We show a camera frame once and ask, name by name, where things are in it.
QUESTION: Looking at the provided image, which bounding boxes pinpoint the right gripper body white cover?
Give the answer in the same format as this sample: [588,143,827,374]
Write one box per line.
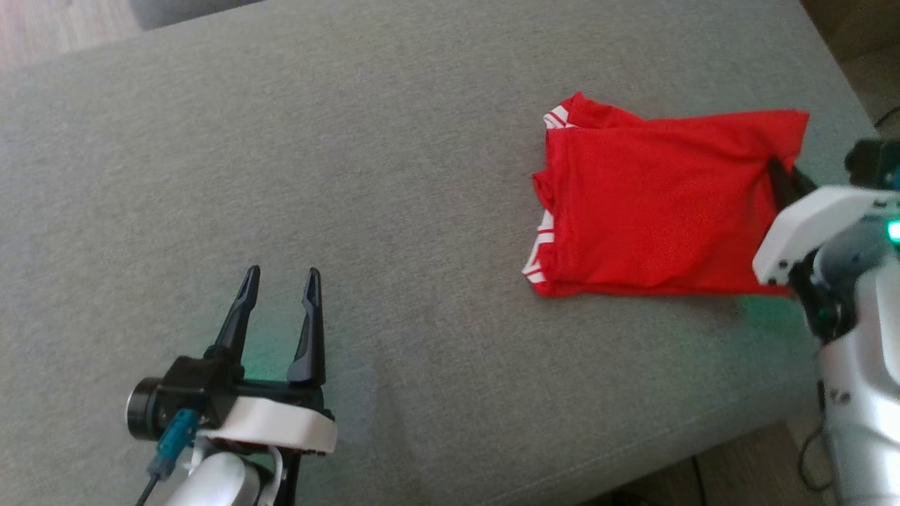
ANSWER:
[752,184,900,286]

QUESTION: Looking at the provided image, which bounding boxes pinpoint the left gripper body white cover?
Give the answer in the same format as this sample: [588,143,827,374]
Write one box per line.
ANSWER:
[200,379,339,457]

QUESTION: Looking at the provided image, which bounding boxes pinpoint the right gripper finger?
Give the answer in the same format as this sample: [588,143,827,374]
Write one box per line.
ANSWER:
[766,157,818,212]

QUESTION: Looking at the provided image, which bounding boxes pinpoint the red basketball jersey white sleeves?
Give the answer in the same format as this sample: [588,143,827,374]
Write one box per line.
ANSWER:
[521,91,811,298]

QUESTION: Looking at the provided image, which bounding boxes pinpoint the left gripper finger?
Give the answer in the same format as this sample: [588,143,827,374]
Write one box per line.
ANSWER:
[286,266,328,387]
[203,264,262,367]

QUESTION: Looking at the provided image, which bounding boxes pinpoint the grey sofa seat cushion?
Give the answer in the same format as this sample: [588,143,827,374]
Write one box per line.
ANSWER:
[129,0,269,31]

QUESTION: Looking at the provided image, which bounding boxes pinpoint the left arm cable blue connector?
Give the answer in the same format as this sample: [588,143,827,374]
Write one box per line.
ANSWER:
[136,409,202,506]

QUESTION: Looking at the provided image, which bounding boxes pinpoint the grey ottoman cushion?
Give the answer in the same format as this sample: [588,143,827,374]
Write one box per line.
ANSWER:
[0,0,881,506]

